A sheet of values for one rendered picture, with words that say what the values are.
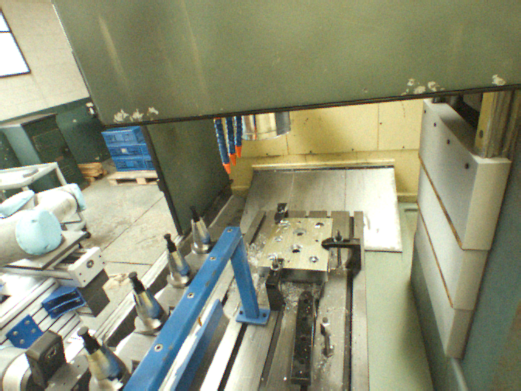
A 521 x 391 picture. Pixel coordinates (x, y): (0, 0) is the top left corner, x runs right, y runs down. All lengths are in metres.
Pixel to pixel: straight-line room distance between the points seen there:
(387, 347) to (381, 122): 1.15
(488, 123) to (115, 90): 0.60
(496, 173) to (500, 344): 0.30
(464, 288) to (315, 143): 1.32
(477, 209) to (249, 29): 0.48
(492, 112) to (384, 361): 0.89
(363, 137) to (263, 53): 1.46
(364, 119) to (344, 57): 1.41
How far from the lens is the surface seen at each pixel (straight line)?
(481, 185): 0.61
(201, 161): 1.79
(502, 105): 0.59
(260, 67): 0.45
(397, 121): 1.84
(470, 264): 0.72
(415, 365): 1.24
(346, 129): 1.84
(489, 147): 0.61
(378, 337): 1.28
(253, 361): 0.90
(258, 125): 0.73
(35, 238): 0.96
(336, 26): 0.43
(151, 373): 0.55
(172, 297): 0.66
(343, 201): 1.77
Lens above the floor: 1.64
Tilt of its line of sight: 27 degrees down
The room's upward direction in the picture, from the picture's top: 10 degrees counter-clockwise
